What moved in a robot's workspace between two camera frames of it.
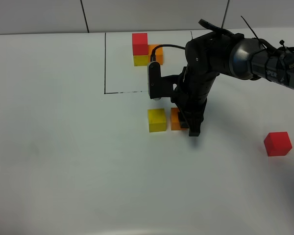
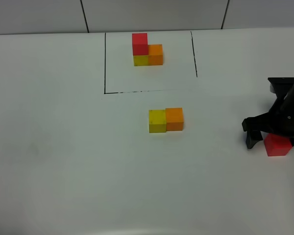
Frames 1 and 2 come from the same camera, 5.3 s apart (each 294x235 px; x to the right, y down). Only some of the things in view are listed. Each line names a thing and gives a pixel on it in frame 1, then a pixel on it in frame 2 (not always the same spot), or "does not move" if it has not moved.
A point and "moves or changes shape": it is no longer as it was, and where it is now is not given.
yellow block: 157,121 does not move
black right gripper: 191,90 -> 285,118
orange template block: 159,53 does not move
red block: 277,143 does not move
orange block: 175,120 moves or changes shape
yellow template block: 140,60 does not move
